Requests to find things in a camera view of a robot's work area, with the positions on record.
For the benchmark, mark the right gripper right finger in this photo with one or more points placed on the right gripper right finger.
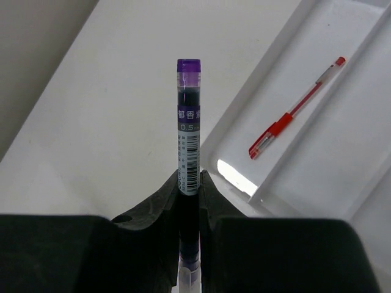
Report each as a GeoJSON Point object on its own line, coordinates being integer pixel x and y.
{"type": "Point", "coordinates": [268, 254]}

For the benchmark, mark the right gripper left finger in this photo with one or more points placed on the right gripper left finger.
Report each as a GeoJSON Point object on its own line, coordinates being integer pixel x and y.
{"type": "Point", "coordinates": [137, 251]}

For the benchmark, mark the red gel pen with grip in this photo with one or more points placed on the red gel pen with grip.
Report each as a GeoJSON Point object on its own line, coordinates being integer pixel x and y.
{"type": "Point", "coordinates": [276, 128]}

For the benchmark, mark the purple gel pen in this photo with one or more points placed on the purple gel pen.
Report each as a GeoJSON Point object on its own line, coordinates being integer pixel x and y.
{"type": "Point", "coordinates": [188, 117]}

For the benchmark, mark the white divided plastic tray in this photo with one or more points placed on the white divided plastic tray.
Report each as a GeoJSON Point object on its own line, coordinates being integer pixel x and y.
{"type": "Point", "coordinates": [333, 159]}

